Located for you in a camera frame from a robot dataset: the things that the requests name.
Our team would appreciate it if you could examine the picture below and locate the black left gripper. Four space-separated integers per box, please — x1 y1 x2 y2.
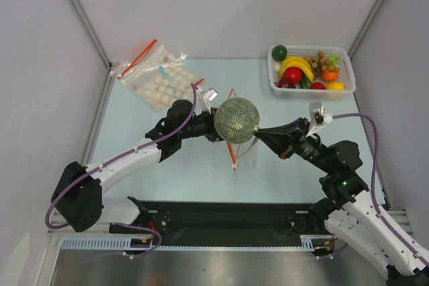
178 108 239 143

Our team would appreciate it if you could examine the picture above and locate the green netted melon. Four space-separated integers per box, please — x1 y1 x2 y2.
214 97 260 144

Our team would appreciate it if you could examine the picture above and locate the clear zip bag red zipper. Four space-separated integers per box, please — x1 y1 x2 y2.
221 87 260 171

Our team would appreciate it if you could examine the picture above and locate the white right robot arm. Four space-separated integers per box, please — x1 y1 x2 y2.
255 118 428 285

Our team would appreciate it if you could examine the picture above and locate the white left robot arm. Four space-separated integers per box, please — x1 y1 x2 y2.
45 100 221 232

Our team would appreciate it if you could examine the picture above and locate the polka dot zip bags pile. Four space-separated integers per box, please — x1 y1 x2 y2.
119 44 205 113

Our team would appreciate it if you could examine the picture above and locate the clear bag with red zipper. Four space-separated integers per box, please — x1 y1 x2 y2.
109 39 158 80

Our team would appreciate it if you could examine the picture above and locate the dark red apple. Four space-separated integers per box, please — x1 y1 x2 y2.
275 78 296 88

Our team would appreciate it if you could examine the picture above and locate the green cucumber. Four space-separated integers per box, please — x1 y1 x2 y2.
300 75 309 89

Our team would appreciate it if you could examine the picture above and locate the small red tomato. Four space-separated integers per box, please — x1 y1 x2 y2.
310 82 326 90

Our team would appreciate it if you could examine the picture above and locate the bright red apple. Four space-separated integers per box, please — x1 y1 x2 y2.
282 67 302 84

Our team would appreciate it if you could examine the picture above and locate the yellow lemon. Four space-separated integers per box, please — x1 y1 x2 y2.
326 82 346 91

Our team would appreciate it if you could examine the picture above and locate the orange tangerine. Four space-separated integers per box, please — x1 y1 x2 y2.
320 69 339 82

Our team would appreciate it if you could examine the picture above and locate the yellow banana bunch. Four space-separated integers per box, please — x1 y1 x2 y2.
279 56 316 83

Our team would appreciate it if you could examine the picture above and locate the white plastic fruit basket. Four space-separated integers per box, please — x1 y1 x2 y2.
267 45 356 100

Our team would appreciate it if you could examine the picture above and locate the green lime ball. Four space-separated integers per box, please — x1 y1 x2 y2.
271 45 288 62

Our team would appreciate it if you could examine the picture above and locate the green leafy vegetable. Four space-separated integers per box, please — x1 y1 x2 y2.
328 54 343 66

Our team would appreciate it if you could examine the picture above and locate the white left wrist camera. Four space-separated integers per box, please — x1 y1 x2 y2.
196 87 218 112

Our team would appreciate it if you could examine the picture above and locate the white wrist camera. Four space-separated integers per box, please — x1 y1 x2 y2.
196 87 218 112
306 101 333 137

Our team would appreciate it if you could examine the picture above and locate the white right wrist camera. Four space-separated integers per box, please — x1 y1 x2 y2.
306 101 333 137

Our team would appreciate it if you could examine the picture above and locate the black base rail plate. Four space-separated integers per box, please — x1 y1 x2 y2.
109 201 328 242

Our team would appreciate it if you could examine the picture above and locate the white slotted cable duct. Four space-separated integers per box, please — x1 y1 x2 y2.
61 235 334 253

